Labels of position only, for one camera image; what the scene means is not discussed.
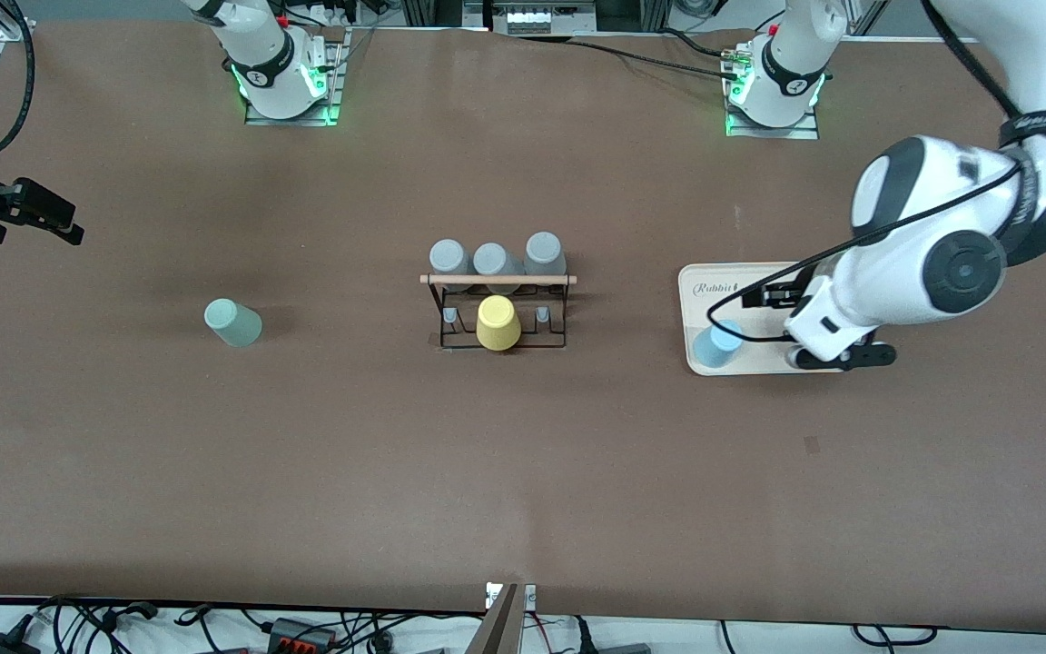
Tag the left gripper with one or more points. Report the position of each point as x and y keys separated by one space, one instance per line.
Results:
x=783 y=295

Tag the light blue plastic cup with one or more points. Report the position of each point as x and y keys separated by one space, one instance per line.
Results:
x=714 y=351

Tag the pale green plastic cup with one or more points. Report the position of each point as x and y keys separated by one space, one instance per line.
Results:
x=232 y=322

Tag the cream rectangular tray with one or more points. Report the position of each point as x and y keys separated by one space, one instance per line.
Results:
x=764 y=359

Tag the grey plastic cup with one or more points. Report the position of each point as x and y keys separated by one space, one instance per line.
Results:
x=491 y=259
x=448 y=256
x=544 y=250

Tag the yellow plastic cup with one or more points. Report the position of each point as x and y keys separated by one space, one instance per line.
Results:
x=498 y=322

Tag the grey power strip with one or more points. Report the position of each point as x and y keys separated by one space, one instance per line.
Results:
x=539 y=20

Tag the black power adapter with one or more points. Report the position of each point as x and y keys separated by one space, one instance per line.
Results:
x=1 y=645

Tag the black orange connector block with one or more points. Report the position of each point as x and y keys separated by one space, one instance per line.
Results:
x=291 y=629

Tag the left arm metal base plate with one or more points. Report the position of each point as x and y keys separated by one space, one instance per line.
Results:
x=804 y=133

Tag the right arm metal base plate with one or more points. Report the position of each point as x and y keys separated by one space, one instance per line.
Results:
x=336 y=82

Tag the white post bracket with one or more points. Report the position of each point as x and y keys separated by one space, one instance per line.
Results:
x=529 y=598

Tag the wooden camera post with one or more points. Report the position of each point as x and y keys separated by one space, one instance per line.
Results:
x=498 y=627

